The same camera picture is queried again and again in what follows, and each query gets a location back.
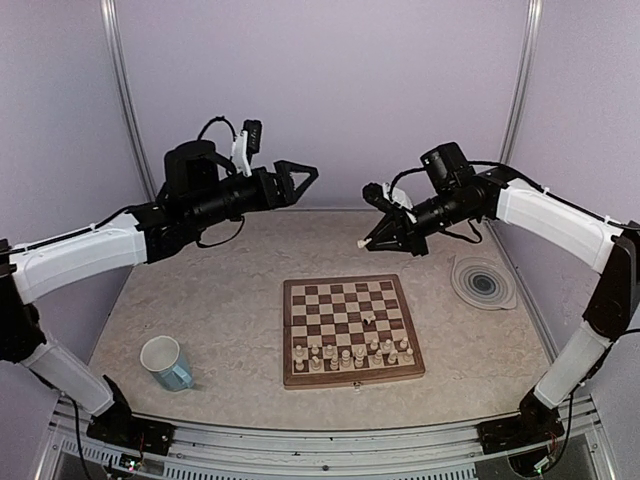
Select grey spiral coaster mat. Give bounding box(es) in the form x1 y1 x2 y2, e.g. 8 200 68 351
450 257 517 311

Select front aluminium rail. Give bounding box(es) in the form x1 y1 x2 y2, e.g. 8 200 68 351
31 397 616 479

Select white chess king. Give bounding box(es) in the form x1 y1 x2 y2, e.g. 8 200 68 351
354 346 366 369

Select aluminium frame post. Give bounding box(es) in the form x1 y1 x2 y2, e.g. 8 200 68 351
100 0 157 201
497 0 544 165

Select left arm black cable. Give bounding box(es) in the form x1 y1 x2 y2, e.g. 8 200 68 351
0 115 246 476

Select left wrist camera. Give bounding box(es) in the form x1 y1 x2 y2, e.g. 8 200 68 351
231 119 263 177

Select left aluminium frame post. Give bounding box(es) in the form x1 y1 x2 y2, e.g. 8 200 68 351
100 0 157 201

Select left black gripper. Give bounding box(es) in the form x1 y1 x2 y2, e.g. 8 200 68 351
189 160 319 231

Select light blue ceramic mug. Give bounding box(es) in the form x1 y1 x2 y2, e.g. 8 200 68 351
139 335 195 392

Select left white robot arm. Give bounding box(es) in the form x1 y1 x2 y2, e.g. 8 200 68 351
1 138 319 445

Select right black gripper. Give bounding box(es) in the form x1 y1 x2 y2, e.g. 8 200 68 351
366 186 477 256

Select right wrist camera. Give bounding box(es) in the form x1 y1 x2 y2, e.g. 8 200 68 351
362 182 413 213

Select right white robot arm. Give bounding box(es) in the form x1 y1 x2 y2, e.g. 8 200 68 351
360 142 639 444

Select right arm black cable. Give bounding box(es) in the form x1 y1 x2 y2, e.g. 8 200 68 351
387 159 640 451

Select white chess piece back row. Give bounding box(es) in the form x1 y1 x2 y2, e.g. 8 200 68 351
387 350 398 365

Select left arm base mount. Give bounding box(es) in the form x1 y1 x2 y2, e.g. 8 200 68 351
87 416 175 456

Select right aluminium frame post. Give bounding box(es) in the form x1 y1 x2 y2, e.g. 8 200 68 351
497 0 544 165

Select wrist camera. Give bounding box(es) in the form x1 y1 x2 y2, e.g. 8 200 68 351
362 182 413 213
231 119 263 177

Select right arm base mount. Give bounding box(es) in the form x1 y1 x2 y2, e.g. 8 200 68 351
476 415 565 455

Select wooden chess board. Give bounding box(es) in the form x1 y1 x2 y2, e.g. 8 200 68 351
283 274 426 390

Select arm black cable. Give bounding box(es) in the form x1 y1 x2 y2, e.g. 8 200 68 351
0 115 246 476
387 159 640 451

